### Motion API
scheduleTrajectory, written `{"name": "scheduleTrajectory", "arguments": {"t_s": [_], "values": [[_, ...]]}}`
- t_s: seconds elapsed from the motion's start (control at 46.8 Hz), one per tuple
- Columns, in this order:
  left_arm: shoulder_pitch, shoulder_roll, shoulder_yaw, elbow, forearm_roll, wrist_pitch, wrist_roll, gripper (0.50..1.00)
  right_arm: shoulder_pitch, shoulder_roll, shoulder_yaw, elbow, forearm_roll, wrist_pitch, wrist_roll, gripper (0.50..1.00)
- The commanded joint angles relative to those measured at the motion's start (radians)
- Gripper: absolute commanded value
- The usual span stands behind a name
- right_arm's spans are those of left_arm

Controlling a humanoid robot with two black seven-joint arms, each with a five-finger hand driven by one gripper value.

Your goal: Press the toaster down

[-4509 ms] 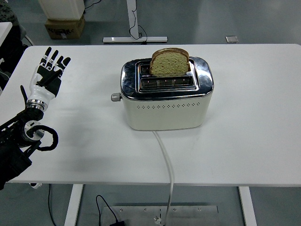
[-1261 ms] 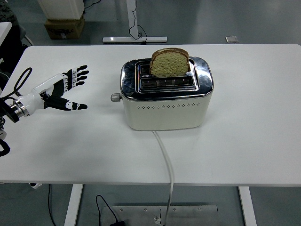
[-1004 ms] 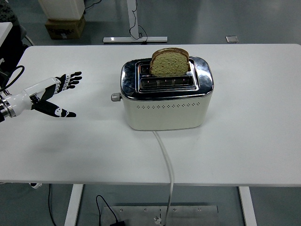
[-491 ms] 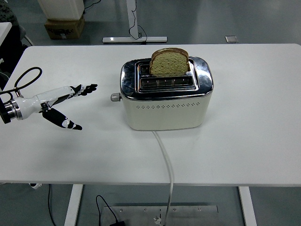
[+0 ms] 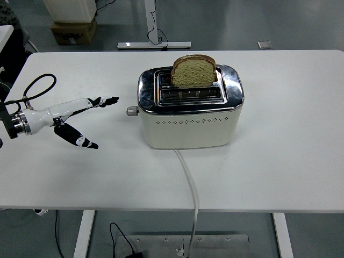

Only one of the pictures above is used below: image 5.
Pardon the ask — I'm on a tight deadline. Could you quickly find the grey metal plate with screws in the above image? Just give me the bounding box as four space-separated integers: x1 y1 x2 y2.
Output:
115 234 250 258

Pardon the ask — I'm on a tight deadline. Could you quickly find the white side table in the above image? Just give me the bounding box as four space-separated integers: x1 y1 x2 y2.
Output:
0 25 15 53

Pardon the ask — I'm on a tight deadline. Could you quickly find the white T-shaped desk leg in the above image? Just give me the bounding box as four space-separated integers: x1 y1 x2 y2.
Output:
117 0 192 50

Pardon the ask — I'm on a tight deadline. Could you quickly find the person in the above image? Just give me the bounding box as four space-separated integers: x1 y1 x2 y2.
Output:
0 0 22 30

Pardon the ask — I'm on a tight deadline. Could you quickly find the white table leg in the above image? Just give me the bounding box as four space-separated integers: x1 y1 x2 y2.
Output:
73 210 96 258
272 212 295 258

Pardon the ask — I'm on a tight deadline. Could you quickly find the dark office chair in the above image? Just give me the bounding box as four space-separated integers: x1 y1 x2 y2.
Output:
0 28 40 104

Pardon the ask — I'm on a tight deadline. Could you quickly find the thin black hanging cable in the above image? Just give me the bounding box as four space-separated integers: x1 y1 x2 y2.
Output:
147 0 169 52

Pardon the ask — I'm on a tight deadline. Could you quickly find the white cabinet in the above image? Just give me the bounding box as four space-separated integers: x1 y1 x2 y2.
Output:
42 0 98 23

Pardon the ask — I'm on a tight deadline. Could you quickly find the black adapter cable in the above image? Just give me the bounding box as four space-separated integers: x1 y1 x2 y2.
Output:
109 222 135 255

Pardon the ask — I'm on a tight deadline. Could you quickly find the brown cardboard box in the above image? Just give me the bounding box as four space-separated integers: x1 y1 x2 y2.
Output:
50 16 98 46

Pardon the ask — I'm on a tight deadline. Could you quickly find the long black floor cable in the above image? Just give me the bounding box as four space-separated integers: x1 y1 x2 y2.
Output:
54 210 67 258

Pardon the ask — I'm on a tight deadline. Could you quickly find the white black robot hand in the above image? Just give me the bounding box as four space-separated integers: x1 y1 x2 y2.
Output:
25 96 120 150

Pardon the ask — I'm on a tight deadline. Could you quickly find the cream chrome two-slot toaster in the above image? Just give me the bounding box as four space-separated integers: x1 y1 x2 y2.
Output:
137 63 245 150

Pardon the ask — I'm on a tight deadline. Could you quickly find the white toaster power cord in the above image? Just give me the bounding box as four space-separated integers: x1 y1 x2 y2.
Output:
174 149 200 253

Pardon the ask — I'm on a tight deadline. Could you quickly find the brown bread slice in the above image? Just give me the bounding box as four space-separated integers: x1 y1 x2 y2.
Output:
171 54 217 89

